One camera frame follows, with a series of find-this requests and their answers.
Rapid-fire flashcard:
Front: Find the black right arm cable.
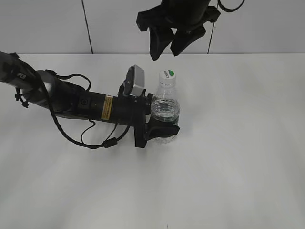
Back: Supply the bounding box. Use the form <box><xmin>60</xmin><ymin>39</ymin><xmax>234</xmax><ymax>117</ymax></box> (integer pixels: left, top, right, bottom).
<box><xmin>216</xmin><ymin>0</ymin><xmax>246</xmax><ymax>12</ymax></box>

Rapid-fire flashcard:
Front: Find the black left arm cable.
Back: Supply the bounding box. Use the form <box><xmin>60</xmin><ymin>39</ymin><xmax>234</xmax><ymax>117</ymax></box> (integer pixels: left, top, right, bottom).
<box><xmin>14</xmin><ymin>54</ymin><xmax>131</xmax><ymax>149</ymax></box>

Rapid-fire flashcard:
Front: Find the white green bottle cap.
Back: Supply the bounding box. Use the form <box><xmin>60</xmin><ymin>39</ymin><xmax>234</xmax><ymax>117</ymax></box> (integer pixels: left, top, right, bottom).
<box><xmin>159</xmin><ymin>70</ymin><xmax>176</xmax><ymax>87</ymax></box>

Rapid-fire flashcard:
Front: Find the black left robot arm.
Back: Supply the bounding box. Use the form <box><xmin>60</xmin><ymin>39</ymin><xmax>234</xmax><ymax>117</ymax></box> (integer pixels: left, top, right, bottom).
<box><xmin>0</xmin><ymin>52</ymin><xmax>180</xmax><ymax>148</ymax></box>

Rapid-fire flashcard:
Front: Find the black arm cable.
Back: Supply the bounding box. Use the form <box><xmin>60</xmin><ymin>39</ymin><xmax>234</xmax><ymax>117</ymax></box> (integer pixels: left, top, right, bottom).
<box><xmin>216</xmin><ymin>0</ymin><xmax>246</xmax><ymax>12</ymax></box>
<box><xmin>14</xmin><ymin>54</ymin><xmax>131</xmax><ymax>149</ymax></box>

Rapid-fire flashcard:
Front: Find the clear Cestbon water bottle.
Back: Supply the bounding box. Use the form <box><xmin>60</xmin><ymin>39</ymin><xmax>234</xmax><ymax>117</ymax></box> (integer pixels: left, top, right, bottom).
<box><xmin>151</xmin><ymin>81</ymin><xmax>181</xmax><ymax>145</ymax></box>

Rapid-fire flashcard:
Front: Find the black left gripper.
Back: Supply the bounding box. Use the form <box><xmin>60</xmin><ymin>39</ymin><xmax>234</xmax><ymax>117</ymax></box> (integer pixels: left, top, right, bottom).
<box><xmin>112</xmin><ymin>92</ymin><xmax>180</xmax><ymax>148</ymax></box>

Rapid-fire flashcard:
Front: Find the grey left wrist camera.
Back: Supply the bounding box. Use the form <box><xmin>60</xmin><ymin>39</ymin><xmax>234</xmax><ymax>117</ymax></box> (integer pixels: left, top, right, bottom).
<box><xmin>123</xmin><ymin>65</ymin><xmax>145</xmax><ymax>97</ymax></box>

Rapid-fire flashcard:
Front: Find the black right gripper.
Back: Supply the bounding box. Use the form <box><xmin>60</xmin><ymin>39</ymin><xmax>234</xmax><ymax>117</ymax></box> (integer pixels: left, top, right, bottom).
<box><xmin>136</xmin><ymin>0</ymin><xmax>220</xmax><ymax>61</ymax></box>

